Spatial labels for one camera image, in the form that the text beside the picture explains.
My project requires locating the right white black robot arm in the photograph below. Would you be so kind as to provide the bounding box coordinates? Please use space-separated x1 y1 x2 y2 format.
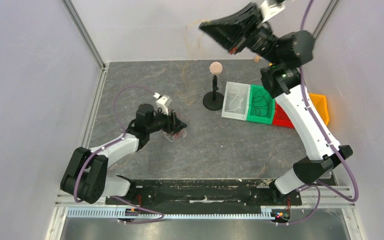
199 0 353 204

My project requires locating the white plastic bin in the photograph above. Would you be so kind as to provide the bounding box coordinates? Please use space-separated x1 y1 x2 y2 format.
221 81 251 121

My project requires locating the coloured wire bundle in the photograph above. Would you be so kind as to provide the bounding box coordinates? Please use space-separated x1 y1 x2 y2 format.
162 129 188 144

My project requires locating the orange plastic bin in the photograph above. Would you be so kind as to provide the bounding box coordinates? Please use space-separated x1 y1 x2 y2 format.
309 93 330 126

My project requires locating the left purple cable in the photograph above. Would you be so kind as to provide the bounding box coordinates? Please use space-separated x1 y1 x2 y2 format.
73 85 165 225

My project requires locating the white wire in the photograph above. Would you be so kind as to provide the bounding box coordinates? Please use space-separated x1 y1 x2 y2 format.
226 87 247 115

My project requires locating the red plastic bin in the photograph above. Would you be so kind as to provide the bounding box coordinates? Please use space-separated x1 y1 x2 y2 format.
272 103 294 129

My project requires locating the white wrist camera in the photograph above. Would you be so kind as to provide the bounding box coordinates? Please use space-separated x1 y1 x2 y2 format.
259 0 286 23
153 92 172 115

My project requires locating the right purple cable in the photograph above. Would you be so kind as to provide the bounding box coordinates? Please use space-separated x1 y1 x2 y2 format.
271 0 360 226

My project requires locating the yellow brown wire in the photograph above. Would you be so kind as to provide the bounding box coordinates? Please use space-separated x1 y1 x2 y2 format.
183 18 213 57

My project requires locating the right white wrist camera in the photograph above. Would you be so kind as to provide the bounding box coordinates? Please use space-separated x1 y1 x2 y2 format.
259 0 286 23

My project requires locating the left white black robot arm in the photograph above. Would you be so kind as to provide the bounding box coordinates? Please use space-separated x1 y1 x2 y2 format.
60 103 187 204

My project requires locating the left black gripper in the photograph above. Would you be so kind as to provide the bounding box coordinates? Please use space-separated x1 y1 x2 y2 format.
147 106 187 135

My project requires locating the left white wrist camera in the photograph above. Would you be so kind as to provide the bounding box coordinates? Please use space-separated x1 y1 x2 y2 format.
153 92 172 115

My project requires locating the dark brown wire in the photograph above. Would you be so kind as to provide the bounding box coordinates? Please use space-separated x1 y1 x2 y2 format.
252 89 274 117

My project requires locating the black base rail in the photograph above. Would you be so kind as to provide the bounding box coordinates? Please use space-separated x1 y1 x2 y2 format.
123 178 303 216

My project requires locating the black stand with pink ball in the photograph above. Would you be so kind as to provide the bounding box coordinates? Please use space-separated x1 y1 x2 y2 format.
202 61 224 111

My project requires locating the green plastic bin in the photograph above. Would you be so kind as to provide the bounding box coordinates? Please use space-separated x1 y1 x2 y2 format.
246 85 275 125

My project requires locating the purple cable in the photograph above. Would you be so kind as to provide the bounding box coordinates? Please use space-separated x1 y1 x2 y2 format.
73 85 165 225
271 0 360 226

